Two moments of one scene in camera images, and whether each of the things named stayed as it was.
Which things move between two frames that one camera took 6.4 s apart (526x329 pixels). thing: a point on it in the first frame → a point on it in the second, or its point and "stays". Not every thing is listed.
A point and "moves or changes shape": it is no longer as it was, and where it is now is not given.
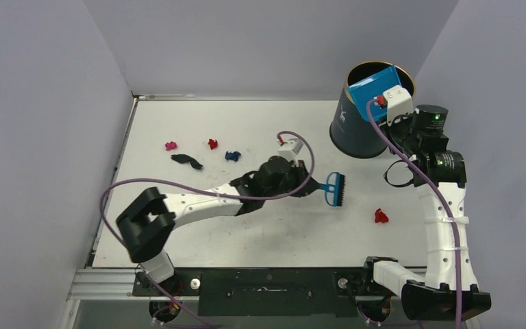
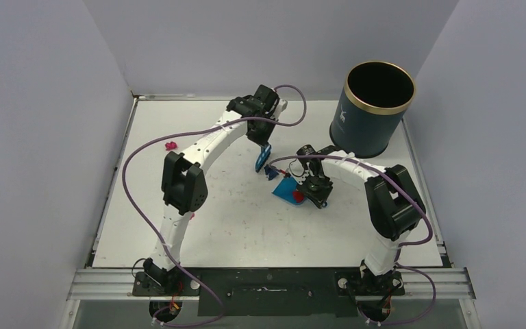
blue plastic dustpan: (363, 90) moves or changes shape
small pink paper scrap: (170, 146) stays
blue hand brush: (334, 189) → (265, 151)
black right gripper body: (393, 128) → (314, 194)
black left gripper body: (293, 179) → (262, 136)
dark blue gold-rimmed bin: (357, 138) stays
